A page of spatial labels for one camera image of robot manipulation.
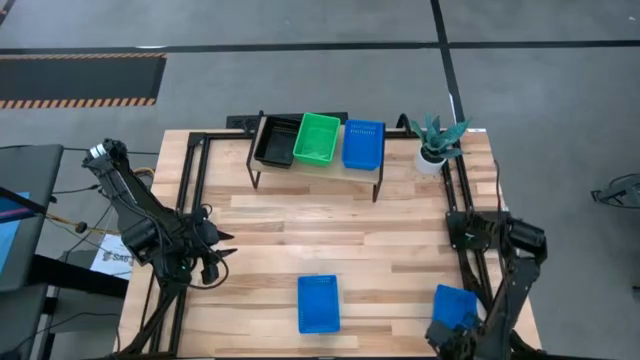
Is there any white printed paper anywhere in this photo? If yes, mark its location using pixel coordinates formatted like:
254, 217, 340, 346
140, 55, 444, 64
89, 233, 137, 282

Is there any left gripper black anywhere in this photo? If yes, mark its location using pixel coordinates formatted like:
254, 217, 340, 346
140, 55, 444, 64
191, 218, 239, 267

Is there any green spiky plant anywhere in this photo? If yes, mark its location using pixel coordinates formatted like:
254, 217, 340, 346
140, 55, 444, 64
409, 113, 473, 162

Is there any wooden shelf with black legs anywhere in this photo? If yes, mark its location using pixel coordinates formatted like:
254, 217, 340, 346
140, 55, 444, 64
244, 110, 387, 204

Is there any green plastic slotted basket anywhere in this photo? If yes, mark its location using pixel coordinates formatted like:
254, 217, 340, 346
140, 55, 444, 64
292, 112, 342, 168

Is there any black plastic slotted basket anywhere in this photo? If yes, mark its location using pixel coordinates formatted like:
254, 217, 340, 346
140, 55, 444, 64
253, 115, 303, 170

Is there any yellow cable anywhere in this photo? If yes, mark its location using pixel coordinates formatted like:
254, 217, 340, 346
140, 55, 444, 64
43, 166, 157, 237

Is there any black aluminium table frame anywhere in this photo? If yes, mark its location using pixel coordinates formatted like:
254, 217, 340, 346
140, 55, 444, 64
118, 112, 542, 360

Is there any dark grey cart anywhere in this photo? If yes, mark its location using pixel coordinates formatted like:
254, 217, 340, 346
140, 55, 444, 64
0, 144, 66, 294

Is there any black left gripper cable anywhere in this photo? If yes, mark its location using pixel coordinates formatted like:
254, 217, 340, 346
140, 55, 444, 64
188, 249, 232, 292

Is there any blue plastic slotted basket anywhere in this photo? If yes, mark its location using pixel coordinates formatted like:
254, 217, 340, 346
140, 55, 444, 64
430, 283, 481, 334
341, 119, 387, 172
296, 274, 343, 335

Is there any blue sheet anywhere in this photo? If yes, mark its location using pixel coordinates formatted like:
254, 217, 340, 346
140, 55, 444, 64
0, 191, 32, 277

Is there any black hazard-striped floor mat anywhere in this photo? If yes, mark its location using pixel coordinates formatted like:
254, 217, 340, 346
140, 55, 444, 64
0, 52, 168, 111

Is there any white plant pot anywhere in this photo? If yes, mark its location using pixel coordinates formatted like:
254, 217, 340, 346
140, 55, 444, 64
414, 144, 448, 177

